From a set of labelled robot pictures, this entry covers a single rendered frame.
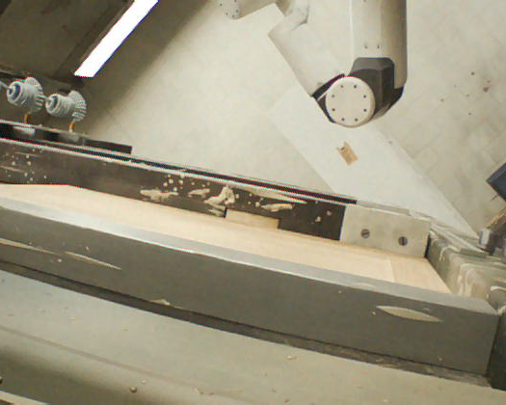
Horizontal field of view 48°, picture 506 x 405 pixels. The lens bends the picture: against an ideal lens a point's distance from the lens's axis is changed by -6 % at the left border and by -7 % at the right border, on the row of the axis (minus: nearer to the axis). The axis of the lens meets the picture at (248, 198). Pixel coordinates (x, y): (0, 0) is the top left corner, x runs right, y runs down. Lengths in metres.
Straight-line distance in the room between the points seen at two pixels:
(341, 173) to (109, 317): 4.53
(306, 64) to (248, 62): 5.43
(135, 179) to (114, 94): 6.16
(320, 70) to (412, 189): 3.72
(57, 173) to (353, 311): 0.70
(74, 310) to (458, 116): 5.87
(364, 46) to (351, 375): 0.78
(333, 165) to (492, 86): 2.06
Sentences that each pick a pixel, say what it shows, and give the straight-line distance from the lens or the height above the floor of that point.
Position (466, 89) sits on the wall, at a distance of 6.01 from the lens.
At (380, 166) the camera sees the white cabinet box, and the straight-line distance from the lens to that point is 4.64.
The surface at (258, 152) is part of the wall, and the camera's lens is 6.32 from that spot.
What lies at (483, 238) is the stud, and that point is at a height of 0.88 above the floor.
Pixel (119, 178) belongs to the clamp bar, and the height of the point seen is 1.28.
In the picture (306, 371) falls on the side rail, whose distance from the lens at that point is 0.16.
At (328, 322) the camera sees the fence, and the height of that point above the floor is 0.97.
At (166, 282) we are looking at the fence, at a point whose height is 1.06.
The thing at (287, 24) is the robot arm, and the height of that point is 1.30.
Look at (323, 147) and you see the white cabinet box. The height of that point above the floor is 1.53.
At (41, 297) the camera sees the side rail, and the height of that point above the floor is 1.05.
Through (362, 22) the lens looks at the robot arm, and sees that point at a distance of 0.92.
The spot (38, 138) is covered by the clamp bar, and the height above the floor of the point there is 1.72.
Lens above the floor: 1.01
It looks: 7 degrees up
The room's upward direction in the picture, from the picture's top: 41 degrees counter-clockwise
